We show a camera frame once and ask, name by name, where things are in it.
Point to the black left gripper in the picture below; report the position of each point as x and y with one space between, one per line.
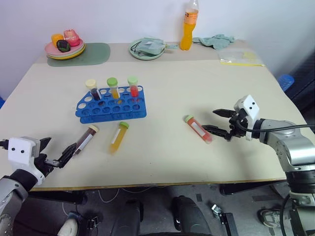
43 163

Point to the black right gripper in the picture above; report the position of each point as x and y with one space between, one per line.
238 126

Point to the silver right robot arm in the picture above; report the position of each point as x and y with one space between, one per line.
292 150

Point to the green-capped tube with red liquid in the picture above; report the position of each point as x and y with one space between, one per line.
133 89
199 129

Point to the cream-capped tube with dark liquid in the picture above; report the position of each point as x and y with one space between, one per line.
94 92
86 138

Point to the green-capped tube with orange liquid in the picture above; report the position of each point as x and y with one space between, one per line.
118 138
114 91

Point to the blue plastic test tube rack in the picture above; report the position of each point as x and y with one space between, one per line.
110 113

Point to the clear plastic zip bag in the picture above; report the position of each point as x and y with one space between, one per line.
236 57

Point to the blue object at floor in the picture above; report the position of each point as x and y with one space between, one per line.
2 101

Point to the blue plastic stool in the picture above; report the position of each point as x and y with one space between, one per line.
286 82

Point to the white shoe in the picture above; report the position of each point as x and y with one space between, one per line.
69 227

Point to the crumpled green cloth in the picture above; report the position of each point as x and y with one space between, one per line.
216 41

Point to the caster wheel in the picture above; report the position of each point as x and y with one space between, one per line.
216 211

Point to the black object beside table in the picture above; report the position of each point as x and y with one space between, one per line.
304 83

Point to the pale green stacked plate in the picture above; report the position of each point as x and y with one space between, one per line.
61 58

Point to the orange drink bottle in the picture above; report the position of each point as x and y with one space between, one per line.
187 37

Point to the yellow plate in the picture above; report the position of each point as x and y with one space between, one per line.
77 53

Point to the dark rounded shape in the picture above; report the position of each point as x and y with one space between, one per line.
188 216

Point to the light green plate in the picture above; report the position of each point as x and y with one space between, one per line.
145 56

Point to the pink plate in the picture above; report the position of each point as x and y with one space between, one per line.
53 48

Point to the green placemat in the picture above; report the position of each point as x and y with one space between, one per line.
96 54

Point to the dark toy food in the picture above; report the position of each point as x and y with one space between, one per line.
63 46

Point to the grey sneaker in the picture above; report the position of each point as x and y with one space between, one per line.
270 217

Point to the orange toy food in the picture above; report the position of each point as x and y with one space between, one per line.
57 38

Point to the pink toy food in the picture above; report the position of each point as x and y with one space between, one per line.
72 38

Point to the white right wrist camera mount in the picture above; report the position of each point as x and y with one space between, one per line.
251 107

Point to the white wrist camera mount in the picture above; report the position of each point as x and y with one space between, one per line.
21 151
251 107

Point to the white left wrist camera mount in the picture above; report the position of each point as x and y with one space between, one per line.
21 151

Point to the black table frame bar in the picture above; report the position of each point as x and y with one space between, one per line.
251 188
59 196

